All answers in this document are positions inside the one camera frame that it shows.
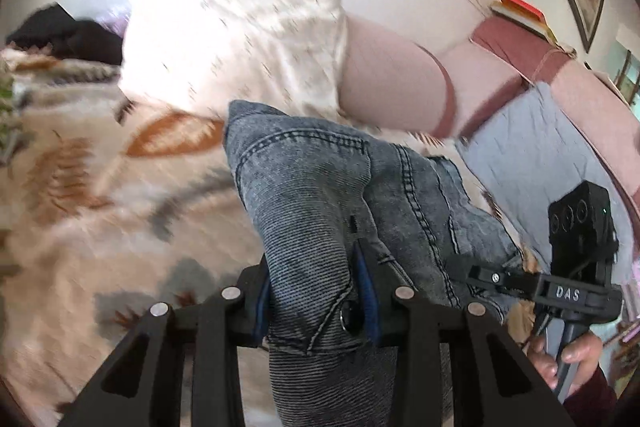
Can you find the pink maroon headboard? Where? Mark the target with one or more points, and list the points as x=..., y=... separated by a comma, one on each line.
x=501, y=60

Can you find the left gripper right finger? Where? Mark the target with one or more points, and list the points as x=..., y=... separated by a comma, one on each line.
x=447, y=337

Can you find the black camera box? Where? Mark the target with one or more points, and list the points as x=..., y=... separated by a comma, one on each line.
x=582, y=235

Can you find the light blue quilted pillow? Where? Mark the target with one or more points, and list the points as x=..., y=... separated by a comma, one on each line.
x=529, y=155

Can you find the person right hand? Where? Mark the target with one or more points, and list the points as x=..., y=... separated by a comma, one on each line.
x=584, y=351

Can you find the green white patterned quilt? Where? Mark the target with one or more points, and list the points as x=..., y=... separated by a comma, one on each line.
x=11, y=128

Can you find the pink bolster cushion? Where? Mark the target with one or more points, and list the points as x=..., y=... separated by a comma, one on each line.
x=393, y=83

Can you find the black garment on bed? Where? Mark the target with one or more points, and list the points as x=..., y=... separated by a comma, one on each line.
x=55, y=29

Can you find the white patterned pillow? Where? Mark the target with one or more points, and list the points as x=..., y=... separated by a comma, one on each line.
x=197, y=56

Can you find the leaf pattern bed blanket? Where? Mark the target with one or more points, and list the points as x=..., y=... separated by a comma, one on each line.
x=112, y=206

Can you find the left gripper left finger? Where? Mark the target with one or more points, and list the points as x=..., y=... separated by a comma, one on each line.
x=140, y=382

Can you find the grey denim jeans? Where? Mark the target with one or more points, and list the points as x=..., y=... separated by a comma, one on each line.
x=312, y=188

